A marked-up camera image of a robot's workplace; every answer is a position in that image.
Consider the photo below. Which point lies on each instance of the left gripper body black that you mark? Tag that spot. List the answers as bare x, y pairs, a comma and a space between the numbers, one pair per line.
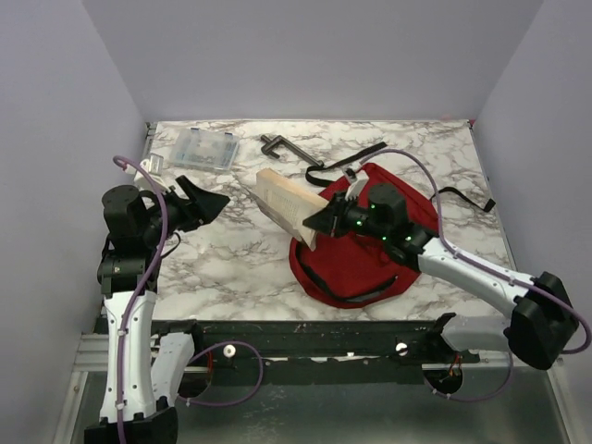
180, 215

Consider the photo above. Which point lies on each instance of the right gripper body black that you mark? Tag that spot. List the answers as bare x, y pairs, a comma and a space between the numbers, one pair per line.
353, 217

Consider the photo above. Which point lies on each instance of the red book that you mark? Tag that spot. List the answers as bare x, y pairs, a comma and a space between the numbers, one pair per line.
287, 204

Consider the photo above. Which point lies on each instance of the red backpack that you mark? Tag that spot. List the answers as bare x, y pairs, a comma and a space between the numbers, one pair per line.
353, 271

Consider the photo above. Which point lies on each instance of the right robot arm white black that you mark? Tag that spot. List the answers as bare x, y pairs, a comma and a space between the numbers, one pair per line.
536, 318

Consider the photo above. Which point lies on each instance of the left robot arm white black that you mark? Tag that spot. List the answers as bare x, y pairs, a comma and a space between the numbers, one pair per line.
143, 371

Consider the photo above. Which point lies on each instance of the clear plastic organizer box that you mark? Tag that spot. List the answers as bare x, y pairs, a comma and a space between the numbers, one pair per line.
204, 149

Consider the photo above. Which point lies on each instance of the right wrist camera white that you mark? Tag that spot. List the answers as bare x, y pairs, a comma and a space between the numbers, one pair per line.
357, 181

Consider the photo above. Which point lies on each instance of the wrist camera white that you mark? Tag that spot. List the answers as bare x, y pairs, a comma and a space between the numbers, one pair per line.
357, 181
152, 165

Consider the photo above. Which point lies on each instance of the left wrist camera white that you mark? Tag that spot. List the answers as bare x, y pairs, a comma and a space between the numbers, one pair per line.
152, 165

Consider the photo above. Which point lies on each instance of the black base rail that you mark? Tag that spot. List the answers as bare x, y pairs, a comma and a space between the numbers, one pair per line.
320, 352

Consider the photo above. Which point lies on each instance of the aluminium extrusion rail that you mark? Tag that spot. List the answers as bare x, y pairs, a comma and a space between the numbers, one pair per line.
92, 354

